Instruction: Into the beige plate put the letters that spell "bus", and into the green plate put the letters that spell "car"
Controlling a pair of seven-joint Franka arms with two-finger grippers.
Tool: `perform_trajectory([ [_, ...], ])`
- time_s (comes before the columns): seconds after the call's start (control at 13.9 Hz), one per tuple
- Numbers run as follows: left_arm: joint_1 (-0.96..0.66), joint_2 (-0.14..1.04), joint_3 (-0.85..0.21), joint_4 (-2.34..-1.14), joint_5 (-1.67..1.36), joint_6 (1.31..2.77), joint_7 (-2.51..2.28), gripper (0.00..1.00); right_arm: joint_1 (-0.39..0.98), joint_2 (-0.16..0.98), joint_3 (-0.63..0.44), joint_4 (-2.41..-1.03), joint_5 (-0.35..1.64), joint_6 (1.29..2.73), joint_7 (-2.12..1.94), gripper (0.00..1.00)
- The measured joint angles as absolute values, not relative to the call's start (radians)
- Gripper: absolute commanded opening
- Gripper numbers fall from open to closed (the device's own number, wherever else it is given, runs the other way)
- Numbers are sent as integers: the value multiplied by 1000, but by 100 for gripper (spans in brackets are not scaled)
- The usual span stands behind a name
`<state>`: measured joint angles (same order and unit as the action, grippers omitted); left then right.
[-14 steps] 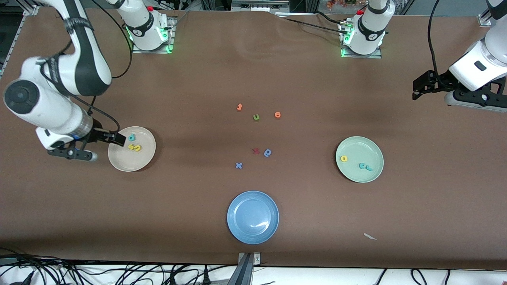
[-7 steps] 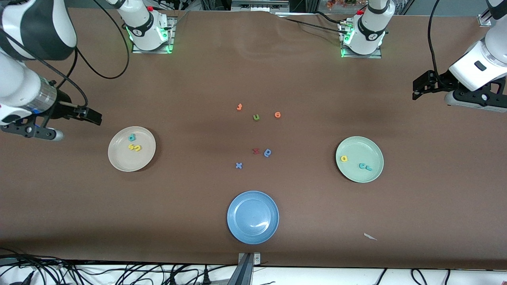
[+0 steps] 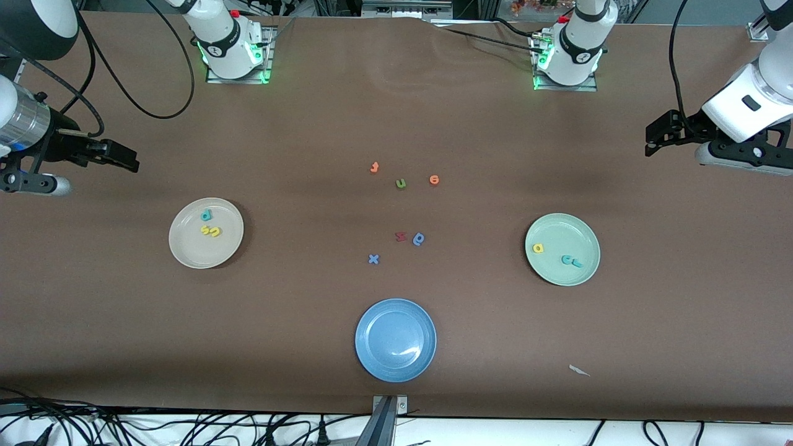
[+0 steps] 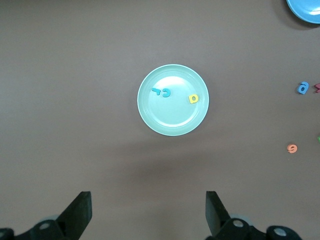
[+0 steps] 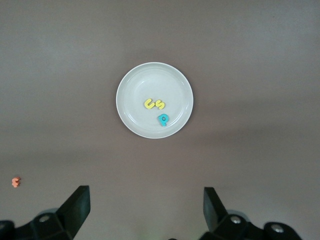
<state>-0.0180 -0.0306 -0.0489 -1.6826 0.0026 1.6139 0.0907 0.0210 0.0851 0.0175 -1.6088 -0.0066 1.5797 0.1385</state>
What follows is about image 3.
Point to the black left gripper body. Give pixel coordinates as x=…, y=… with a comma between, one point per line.
x=692, y=127

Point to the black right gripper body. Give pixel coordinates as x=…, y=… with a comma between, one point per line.
x=61, y=144

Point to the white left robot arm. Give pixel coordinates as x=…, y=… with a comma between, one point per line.
x=774, y=80

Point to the beige brown plate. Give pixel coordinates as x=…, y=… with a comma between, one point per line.
x=214, y=251

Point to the light green plate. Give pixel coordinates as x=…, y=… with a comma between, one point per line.
x=570, y=232

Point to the orange leaf decoration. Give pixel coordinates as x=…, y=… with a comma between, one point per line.
x=526, y=7

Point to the white paper scrap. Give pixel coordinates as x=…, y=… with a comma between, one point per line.
x=579, y=370

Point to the blue foam letter a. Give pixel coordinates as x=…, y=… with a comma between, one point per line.
x=423, y=240

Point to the grey power strip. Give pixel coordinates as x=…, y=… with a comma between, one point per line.
x=403, y=9

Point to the blue plate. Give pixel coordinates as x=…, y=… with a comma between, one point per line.
x=395, y=339

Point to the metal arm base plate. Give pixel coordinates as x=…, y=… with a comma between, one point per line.
x=588, y=88
x=268, y=49

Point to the aluminium frame profile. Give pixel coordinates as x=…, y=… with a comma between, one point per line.
x=754, y=31

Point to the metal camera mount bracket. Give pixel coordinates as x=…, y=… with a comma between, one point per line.
x=384, y=427

